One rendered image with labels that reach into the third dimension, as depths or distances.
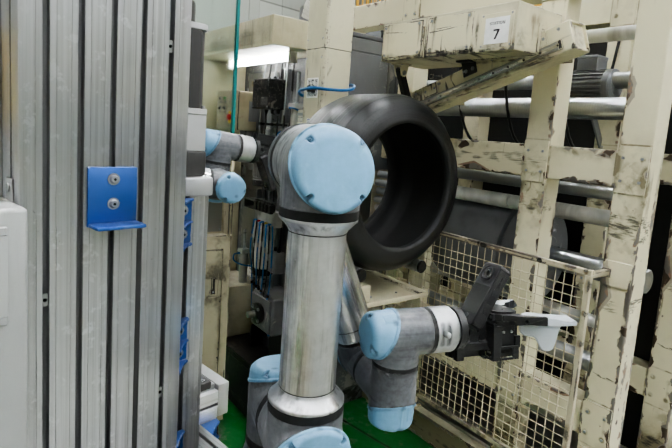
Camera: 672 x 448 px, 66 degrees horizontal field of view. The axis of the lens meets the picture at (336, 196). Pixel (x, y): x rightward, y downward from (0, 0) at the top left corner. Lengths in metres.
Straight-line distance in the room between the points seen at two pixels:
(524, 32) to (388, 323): 1.16
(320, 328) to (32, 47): 0.54
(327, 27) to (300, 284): 1.38
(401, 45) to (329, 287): 1.42
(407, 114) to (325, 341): 1.05
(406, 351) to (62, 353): 0.51
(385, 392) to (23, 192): 0.60
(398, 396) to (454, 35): 1.30
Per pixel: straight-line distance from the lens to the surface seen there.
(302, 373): 0.78
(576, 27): 1.83
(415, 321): 0.84
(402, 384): 0.86
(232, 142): 1.43
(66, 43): 0.82
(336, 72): 1.99
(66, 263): 0.84
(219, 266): 2.18
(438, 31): 1.92
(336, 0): 2.02
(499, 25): 1.75
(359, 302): 0.92
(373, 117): 1.60
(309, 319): 0.74
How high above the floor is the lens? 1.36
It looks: 7 degrees down
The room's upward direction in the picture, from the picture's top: 4 degrees clockwise
